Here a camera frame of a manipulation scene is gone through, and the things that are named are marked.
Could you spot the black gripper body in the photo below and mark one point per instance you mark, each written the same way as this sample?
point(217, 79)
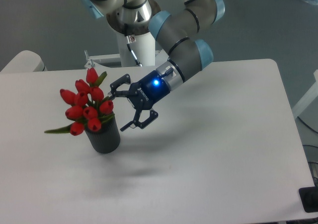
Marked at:
point(148, 91)

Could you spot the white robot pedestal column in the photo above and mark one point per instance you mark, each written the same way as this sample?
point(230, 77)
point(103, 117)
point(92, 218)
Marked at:
point(136, 45)

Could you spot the red tulip bouquet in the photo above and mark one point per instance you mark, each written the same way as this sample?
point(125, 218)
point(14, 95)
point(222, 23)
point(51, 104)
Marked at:
point(89, 108)

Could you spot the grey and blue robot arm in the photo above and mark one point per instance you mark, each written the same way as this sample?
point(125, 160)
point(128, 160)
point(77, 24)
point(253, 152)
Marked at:
point(185, 57)

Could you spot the white chair back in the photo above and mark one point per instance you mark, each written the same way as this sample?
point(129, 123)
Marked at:
point(25, 62)

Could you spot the black box at table edge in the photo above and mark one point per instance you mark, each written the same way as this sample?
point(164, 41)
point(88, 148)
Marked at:
point(309, 199)

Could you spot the dark grey ribbed vase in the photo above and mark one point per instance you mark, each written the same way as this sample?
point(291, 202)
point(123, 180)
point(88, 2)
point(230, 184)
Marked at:
point(107, 139)

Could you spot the white furniture at right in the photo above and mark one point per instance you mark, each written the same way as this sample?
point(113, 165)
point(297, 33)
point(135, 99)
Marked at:
point(307, 98)

